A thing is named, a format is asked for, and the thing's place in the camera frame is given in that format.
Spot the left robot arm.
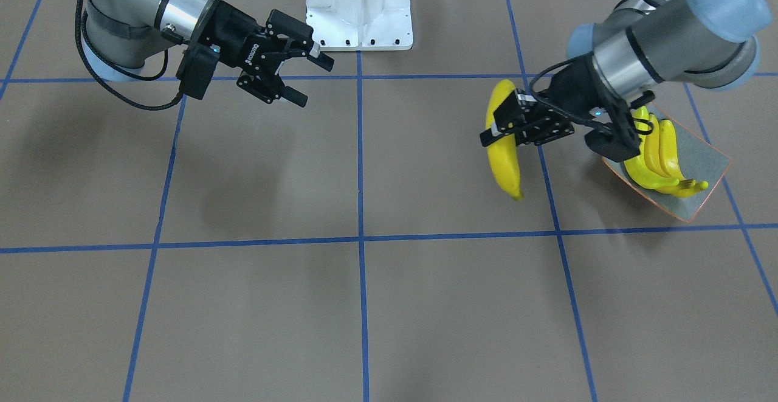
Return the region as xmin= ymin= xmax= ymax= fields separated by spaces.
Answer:
xmin=480 ymin=0 xmax=773 ymax=161

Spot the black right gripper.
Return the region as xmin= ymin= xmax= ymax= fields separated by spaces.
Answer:
xmin=191 ymin=0 xmax=334 ymax=108

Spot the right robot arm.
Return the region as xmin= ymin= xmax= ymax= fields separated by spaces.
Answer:
xmin=74 ymin=0 xmax=334 ymax=111

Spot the yellow banana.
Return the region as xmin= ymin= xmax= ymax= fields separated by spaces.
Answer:
xmin=484 ymin=80 xmax=523 ymax=201
xmin=647 ymin=114 xmax=668 ymax=195
xmin=623 ymin=106 xmax=680 ymax=190
xmin=659 ymin=119 xmax=709 ymax=199

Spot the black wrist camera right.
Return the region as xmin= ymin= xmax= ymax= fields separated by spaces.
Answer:
xmin=176 ymin=43 xmax=219 ymax=100

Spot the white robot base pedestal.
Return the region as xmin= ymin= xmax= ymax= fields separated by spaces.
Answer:
xmin=306 ymin=0 xmax=414 ymax=51

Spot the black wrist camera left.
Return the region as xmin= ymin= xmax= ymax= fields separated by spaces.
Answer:
xmin=584 ymin=91 xmax=655 ymax=162

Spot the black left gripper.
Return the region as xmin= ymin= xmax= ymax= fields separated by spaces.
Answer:
xmin=479 ymin=52 xmax=624 ymax=147

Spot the grey square plate orange rim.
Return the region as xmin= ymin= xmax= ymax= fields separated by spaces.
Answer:
xmin=602 ymin=105 xmax=731 ymax=223

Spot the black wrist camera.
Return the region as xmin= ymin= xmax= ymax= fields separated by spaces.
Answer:
xmin=176 ymin=43 xmax=219 ymax=100
xmin=584 ymin=91 xmax=655 ymax=162

